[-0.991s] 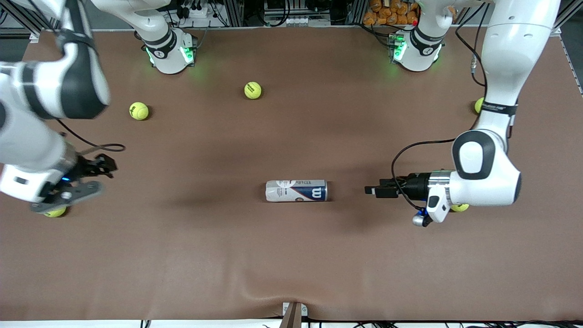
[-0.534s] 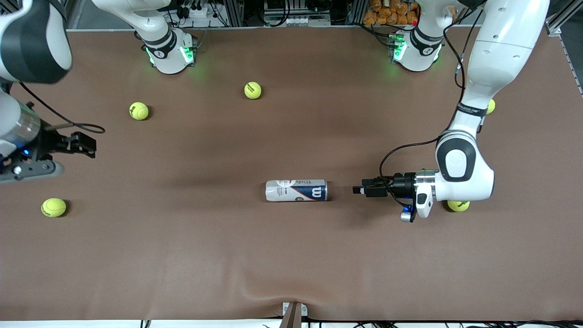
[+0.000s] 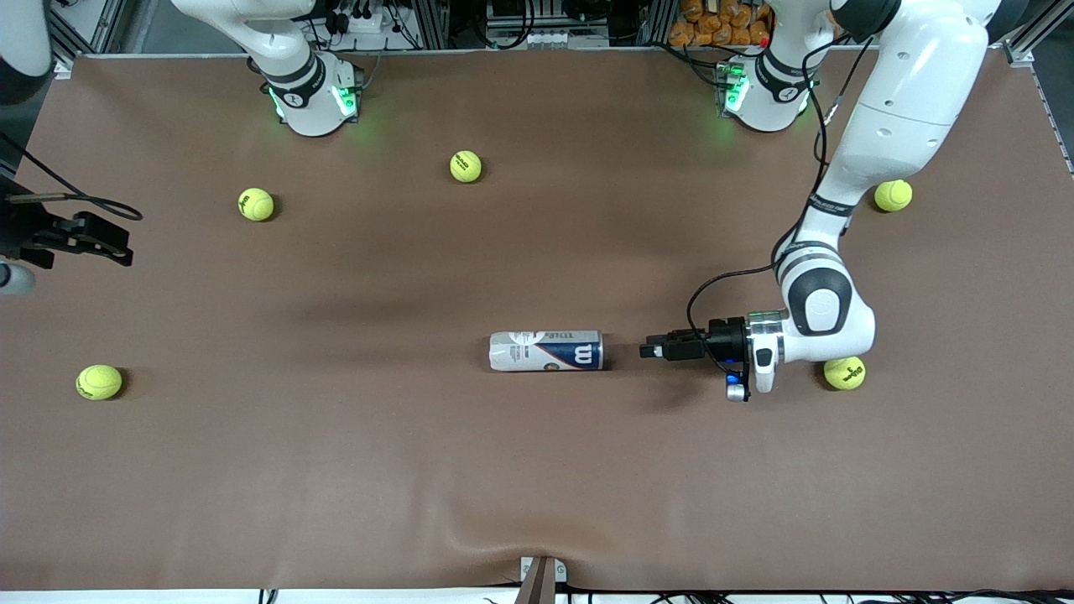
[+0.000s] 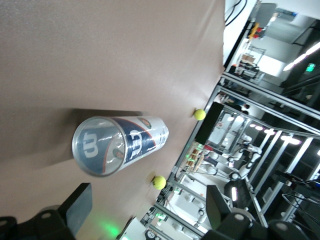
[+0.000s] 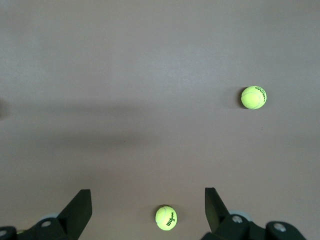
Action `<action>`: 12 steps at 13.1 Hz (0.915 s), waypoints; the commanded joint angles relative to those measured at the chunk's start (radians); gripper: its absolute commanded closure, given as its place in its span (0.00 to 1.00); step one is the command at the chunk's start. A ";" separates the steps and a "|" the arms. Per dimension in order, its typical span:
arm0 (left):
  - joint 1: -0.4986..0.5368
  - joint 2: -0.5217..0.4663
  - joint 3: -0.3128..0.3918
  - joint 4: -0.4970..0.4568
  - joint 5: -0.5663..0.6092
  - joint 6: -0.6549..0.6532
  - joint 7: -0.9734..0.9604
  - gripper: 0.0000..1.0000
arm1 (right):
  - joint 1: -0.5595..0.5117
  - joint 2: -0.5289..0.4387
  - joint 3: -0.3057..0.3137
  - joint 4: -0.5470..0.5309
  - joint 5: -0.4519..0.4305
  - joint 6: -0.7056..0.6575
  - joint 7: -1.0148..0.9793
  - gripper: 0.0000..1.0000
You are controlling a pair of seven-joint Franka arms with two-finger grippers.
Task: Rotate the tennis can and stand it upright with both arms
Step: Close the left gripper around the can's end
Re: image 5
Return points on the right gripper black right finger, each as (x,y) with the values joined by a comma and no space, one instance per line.
(217,217)

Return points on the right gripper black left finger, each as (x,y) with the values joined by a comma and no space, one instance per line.
(72,220)

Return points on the yellow-green tennis ball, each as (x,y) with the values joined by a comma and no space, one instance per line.
(165,217)
(253,97)

